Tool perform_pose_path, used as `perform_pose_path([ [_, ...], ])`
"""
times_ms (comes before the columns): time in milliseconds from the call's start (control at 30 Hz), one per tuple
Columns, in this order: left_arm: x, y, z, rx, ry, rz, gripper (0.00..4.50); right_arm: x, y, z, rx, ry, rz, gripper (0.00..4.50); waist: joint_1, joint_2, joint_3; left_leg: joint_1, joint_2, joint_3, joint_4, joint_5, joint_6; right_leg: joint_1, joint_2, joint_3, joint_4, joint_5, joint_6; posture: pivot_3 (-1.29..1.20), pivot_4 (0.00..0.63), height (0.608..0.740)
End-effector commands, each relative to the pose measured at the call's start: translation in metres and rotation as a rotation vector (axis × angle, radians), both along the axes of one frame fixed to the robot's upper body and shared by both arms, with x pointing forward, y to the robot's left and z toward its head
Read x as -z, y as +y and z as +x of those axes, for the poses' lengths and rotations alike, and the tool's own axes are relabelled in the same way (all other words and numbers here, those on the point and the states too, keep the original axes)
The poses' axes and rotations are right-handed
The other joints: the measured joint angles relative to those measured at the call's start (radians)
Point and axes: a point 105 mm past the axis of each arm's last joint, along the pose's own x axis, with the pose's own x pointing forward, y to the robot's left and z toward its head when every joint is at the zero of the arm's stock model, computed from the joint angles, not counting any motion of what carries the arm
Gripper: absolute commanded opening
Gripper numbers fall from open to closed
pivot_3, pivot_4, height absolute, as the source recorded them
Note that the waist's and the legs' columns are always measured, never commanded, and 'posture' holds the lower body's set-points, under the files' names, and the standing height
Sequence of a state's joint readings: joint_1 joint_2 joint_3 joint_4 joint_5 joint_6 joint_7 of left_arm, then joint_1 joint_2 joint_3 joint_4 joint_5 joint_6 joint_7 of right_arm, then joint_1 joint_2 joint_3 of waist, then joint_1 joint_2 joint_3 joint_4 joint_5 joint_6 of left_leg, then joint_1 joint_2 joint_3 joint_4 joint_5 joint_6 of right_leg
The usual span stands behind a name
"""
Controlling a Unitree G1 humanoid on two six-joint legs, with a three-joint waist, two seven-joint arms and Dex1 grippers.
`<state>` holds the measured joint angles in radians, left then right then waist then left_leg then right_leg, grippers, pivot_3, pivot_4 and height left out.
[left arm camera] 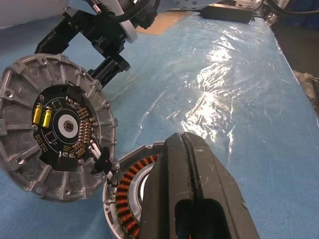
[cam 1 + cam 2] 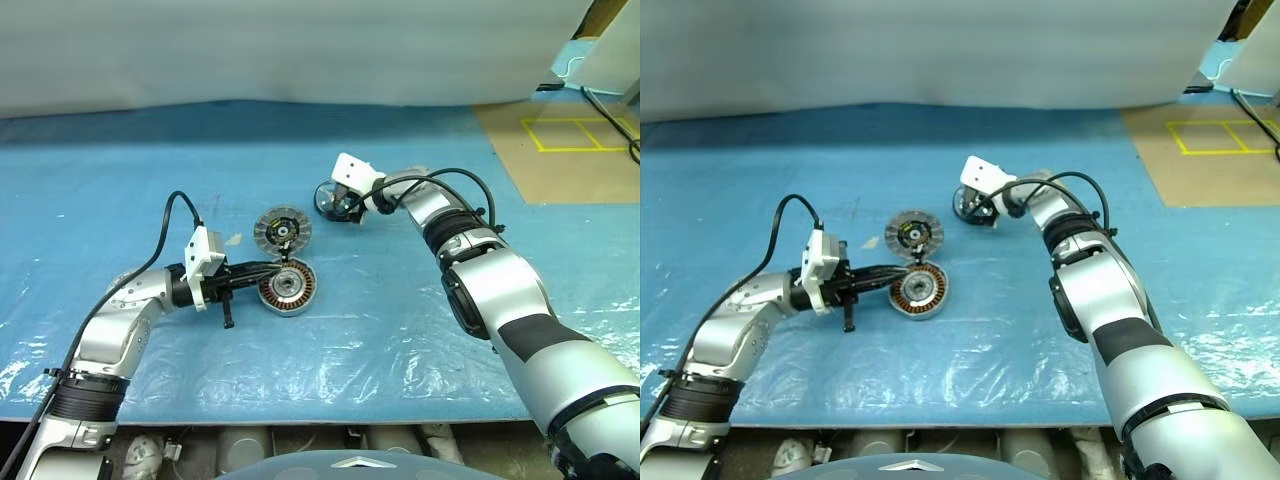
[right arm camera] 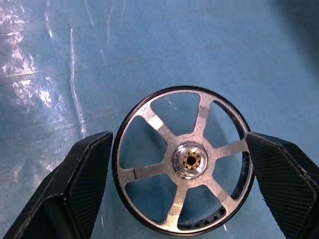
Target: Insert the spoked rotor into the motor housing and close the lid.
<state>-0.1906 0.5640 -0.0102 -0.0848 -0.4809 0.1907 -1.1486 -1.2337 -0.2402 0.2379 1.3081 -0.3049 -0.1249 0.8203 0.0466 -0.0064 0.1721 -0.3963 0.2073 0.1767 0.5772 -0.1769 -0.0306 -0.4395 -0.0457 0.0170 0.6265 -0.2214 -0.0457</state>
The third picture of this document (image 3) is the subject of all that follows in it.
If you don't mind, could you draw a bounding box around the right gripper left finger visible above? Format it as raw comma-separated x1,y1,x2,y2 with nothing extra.
2,131,114,239

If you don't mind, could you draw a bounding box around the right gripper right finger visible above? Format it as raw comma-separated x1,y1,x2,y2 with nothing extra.
245,131,319,239

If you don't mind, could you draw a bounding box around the black-rimmed silver spoked rotor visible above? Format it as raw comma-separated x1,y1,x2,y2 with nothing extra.
112,85,255,235

